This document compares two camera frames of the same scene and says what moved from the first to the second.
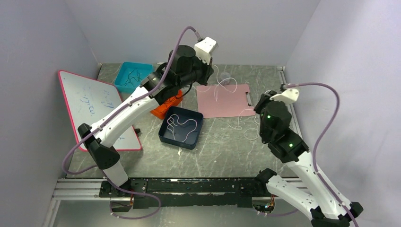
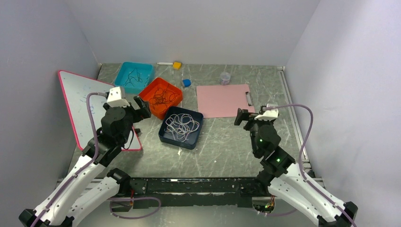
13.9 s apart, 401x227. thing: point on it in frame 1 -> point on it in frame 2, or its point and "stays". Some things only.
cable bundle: [239, 117] -> [180, 125]
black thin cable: [134, 74] stays
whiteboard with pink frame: [87, 100] stays
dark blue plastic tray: [181, 127] stays
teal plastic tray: [131, 74] stays
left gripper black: [208, 71] -> [137, 113]
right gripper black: [264, 99] -> [243, 114]
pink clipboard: [223, 100] stays
